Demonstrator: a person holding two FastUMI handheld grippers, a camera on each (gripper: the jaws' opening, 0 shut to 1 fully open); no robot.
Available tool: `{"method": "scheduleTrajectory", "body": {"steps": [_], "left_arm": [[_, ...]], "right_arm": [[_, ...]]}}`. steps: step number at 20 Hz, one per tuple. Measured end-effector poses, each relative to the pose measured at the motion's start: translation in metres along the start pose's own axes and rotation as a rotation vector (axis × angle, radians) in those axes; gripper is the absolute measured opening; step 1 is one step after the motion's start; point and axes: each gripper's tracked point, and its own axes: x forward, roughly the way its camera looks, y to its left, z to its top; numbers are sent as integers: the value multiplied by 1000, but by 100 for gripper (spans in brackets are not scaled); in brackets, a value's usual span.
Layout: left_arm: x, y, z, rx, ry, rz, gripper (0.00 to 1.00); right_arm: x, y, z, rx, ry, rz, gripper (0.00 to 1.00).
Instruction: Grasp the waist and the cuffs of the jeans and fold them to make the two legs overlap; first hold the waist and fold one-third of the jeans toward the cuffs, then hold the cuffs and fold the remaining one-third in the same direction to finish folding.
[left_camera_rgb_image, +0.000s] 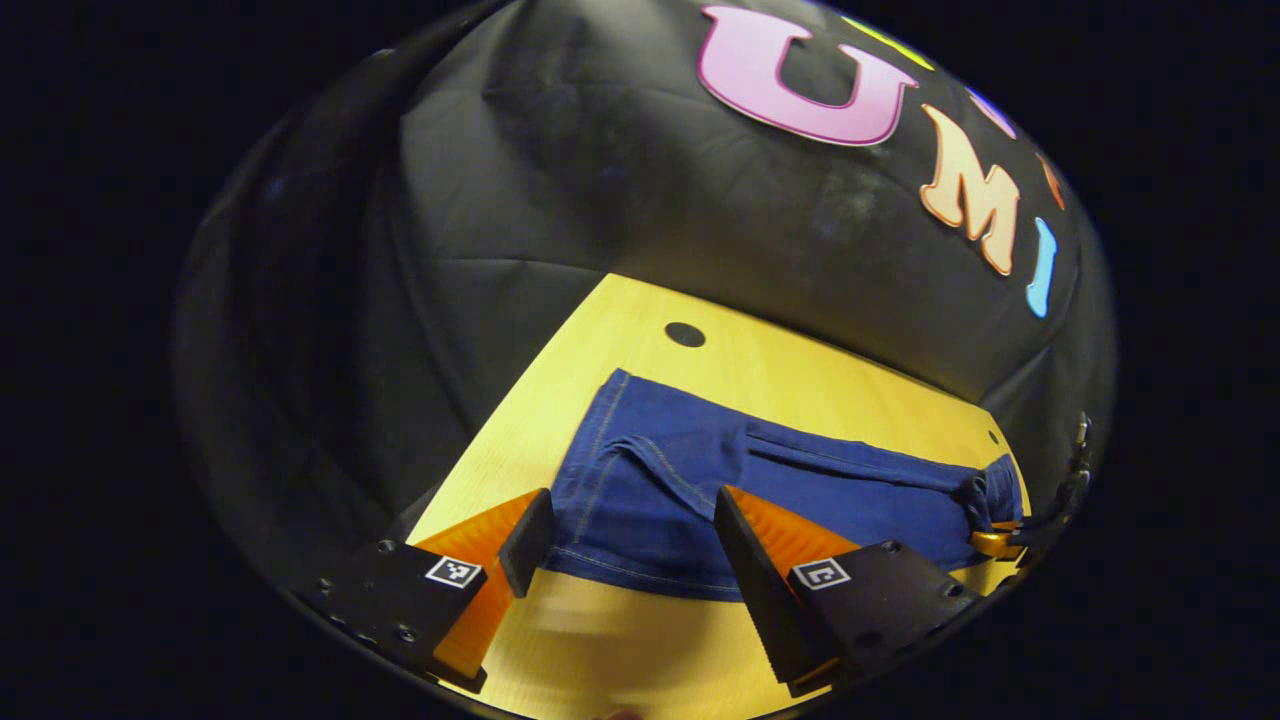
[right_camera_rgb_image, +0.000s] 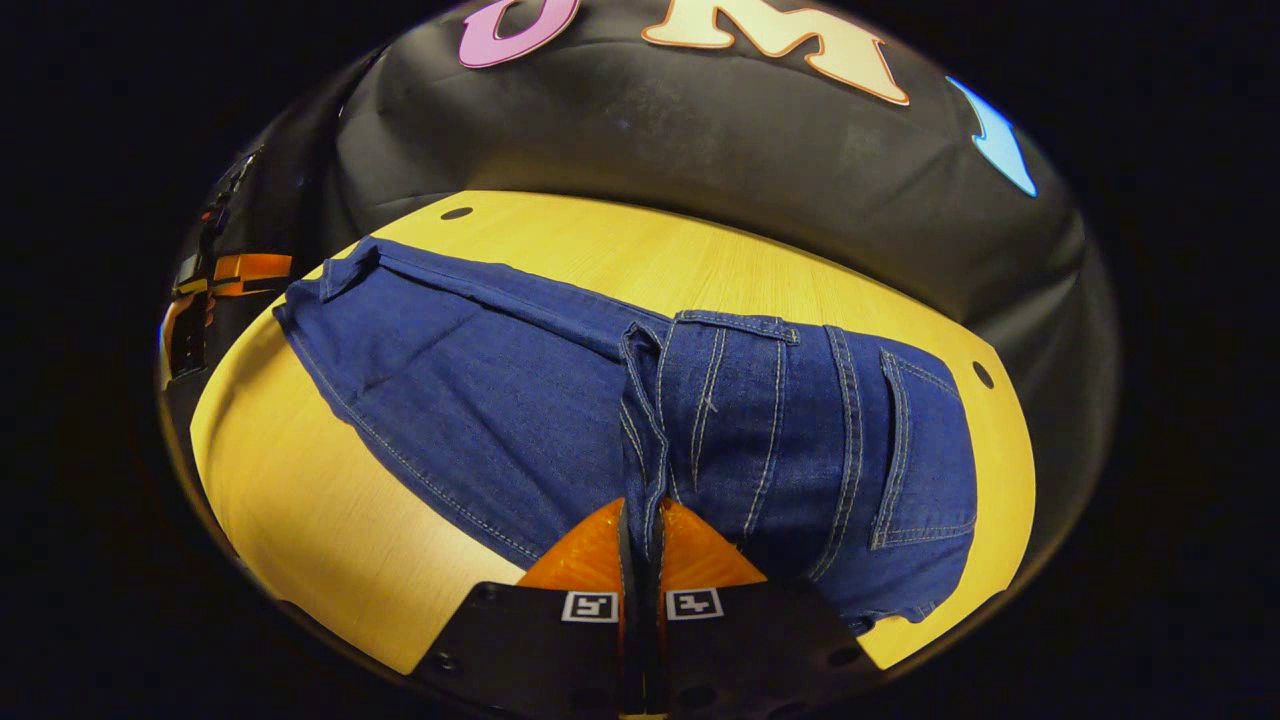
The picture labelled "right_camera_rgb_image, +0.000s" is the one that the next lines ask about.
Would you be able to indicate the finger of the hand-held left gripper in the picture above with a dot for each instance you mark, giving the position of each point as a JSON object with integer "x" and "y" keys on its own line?
{"x": 250, "y": 268}
{"x": 185, "y": 335}

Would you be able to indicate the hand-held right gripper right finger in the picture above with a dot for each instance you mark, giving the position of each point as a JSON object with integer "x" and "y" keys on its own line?
{"x": 750, "y": 640}

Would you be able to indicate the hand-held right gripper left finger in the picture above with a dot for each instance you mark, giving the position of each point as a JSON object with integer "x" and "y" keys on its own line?
{"x": 530, "y": 640}

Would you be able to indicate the blue jeans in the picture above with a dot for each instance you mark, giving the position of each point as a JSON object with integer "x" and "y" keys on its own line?
{"x": 480, "y": 390}

